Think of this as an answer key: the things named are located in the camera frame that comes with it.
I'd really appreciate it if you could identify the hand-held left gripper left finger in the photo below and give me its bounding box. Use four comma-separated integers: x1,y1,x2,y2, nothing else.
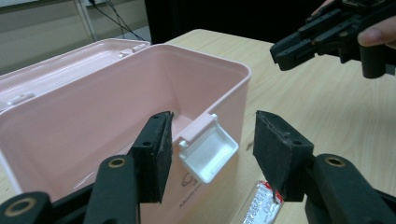
129,110,175,204

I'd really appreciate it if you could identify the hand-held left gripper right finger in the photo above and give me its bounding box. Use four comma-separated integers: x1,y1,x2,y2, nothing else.
252,110,316,203

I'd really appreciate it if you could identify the white and red toothpaste tube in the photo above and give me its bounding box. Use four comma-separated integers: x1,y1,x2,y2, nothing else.
241,180,285,224

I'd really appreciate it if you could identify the pink storage box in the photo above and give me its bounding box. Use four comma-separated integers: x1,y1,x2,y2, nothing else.
0,37,252,224

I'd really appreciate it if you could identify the dark curtain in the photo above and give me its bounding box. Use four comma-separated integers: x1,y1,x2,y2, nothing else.
144,0,331,45

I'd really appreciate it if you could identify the bundle of black floor cables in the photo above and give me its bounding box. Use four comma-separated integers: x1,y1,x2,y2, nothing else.
88,0,146,41

